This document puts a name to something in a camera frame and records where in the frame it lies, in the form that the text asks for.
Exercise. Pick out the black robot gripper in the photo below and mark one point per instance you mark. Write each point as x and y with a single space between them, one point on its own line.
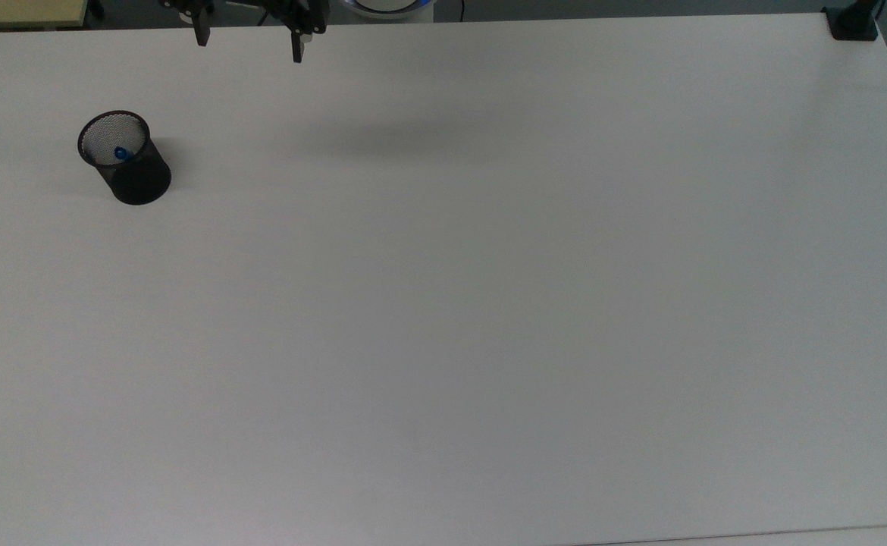
240 3

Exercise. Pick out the blue and white marker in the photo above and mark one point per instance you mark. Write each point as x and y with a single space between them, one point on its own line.
121 154

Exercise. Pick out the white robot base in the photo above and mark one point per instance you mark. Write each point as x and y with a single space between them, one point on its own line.
390 7

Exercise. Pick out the black mesh pen cup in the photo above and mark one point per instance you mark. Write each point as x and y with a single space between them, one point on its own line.
141 183

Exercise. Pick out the beige side table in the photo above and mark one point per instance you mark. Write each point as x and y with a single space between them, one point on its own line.
19 11

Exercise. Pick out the black table clamp mount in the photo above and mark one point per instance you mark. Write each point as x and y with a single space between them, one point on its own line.
853 23

